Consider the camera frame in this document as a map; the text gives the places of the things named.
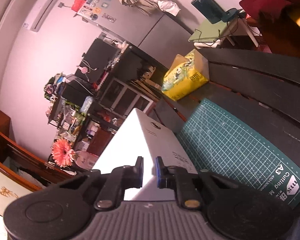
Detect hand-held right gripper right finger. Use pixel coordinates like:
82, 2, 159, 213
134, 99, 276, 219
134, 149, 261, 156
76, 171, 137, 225
156, 156, 242, 210

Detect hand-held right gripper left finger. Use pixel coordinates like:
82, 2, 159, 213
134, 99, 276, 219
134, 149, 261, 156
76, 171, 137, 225
49, 156, 144, 211

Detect white box lid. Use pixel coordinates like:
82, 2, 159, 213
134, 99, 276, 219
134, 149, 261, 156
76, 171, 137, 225
91, 108, 165, 202

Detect black slatted desktop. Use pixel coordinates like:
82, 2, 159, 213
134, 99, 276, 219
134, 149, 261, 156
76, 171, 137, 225
152, 47, 300, 210

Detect wooden drawer cabinet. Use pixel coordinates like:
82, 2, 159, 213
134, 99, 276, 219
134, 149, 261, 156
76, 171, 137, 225
86, 122, 115, 155

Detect pink drink bottle vase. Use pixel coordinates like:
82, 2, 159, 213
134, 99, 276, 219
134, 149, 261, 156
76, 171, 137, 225
70, 150, 100, 170

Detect green cutting mat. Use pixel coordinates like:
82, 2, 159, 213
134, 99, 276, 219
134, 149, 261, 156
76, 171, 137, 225
176, 99, 300, 209

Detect pink gerbera flower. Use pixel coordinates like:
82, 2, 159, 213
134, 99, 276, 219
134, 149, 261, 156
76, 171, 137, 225
51, 139, 75, 167

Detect white drawer unit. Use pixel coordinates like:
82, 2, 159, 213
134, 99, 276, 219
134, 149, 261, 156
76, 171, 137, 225
97, 77, 157, 115

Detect light blue wipes pack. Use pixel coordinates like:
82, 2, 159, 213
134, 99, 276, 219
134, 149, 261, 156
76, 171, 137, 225
80, 95, 94, 114

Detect flat cardboard pieces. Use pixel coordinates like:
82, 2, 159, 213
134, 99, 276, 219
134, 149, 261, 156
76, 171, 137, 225
130, 65, 163, 93

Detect yellow tissue pack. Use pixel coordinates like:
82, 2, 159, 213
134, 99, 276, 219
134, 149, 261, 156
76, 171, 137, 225
161, 49, 210, 102

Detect black display shelf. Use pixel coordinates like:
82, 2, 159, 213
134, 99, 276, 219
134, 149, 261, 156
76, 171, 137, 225
44, 72, 90, 140

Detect black computer tower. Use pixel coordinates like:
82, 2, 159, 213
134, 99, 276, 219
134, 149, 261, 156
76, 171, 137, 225
61, 76, 93, 103

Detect black corner desk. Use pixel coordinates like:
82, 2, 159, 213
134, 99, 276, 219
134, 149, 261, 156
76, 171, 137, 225
47, 44, 165, 143

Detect pink headphones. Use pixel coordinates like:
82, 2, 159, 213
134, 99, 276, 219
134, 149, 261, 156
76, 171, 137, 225
76, 65, 98, 74

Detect black monitor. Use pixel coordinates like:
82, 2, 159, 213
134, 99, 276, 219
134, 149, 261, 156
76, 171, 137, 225
75, 39, 120, 83

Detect wooden door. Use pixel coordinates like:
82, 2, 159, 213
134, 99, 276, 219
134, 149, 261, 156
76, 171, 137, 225
0, 107, 73, 193

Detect silver refrigerator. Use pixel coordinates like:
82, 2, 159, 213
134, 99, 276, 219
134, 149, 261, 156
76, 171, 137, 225
76, 0, 194, 49

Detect green stool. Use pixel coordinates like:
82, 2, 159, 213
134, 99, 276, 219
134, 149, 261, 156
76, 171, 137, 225
189, 17, 259, 49

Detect dark green cylinder heater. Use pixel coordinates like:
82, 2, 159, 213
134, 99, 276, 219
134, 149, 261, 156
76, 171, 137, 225
191, 0, 244, 24

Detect red box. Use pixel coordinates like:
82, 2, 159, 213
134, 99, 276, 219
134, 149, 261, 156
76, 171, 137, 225
71, 0, 87, 12

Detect white air conditioner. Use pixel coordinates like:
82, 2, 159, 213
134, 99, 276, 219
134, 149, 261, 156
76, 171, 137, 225
22, 0, 64, 33

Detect dark red cloth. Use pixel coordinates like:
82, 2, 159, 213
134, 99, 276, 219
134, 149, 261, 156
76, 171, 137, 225
239, 0, 300, 60

